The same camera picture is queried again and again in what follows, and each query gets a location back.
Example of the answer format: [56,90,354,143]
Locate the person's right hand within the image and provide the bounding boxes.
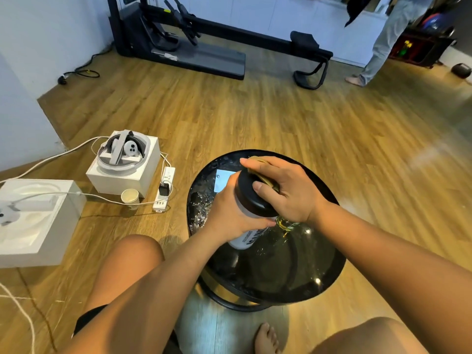
[239,155,329,224]

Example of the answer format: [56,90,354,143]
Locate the person's left hand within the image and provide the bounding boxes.
[201,171,277,244]

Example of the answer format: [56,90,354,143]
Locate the clear footed glass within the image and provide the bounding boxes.
[274,215,301,233]

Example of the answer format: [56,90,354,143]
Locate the white shaker bottle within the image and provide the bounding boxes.
[228,202,275,250]

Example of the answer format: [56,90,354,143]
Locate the black gold shaker lid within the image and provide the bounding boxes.
[235,155,282,218]

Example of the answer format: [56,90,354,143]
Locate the person's left forearm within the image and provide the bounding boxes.
[60,232,222,354]

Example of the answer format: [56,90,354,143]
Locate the person's right forearm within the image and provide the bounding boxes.
[309,202,472,354]

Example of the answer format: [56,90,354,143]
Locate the small paper cup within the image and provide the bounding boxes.
[120,188,141,210]

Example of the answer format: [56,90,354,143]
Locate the person's left leg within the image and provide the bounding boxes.
[72,235,166,338]

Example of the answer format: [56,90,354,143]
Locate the person's leg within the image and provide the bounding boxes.
[72,235,166,338]
[254,317,428,354]

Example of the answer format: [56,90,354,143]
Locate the person's right leg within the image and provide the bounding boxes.
[254,317,428,354]

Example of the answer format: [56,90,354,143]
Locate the round black glass side table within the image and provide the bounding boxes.
[186,149,347,312]

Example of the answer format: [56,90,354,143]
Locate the white power strip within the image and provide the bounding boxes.
[152,166,176,213]

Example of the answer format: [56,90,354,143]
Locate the white box with headset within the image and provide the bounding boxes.
[95,129,151,177]

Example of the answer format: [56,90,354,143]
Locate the white moulded tray box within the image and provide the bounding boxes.
[0,178,88,269]

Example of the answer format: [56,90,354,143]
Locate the black rowing machine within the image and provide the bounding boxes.
[106,0,334,90]

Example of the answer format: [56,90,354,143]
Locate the black shorts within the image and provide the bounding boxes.
[72,305,181,354]

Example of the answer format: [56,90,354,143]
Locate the dark wooden cabinet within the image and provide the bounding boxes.
[389,27,458,69]

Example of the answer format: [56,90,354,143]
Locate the dark round floor object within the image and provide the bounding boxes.
[451,63,472,80]

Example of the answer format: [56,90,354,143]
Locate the blue exercise ball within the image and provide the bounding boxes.
[422,12,452,33]

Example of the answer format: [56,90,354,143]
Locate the thin white charging cable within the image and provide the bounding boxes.
[0,282,36,354]
[11,191,159,207]

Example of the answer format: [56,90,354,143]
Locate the thick white cable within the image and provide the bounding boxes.
[0,135,110,187]

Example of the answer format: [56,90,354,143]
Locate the black power cord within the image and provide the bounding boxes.
[58,42,113,86]

